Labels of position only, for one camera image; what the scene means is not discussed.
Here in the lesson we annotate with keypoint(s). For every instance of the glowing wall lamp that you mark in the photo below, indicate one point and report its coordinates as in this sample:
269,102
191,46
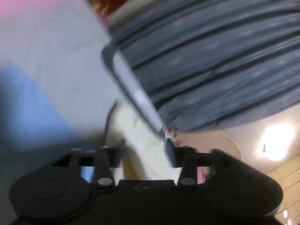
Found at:
276,143

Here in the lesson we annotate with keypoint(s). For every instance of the cream knitted sweater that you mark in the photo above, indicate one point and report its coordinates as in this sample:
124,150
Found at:
140,140

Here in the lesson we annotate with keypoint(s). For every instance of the cream wardrobe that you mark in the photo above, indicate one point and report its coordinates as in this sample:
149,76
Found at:
288,187

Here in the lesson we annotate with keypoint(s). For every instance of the grey pink blue printed bedsheet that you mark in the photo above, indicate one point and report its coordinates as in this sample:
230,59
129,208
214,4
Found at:
51,56

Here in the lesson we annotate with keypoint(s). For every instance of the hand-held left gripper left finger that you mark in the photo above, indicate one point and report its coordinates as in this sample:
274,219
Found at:
103,164

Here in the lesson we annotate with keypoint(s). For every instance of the wide blue-grey curtain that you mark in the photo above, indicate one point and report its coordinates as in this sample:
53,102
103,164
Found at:
211,51

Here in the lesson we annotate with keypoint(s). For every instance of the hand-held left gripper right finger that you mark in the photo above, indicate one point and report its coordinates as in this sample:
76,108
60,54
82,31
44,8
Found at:
173,153

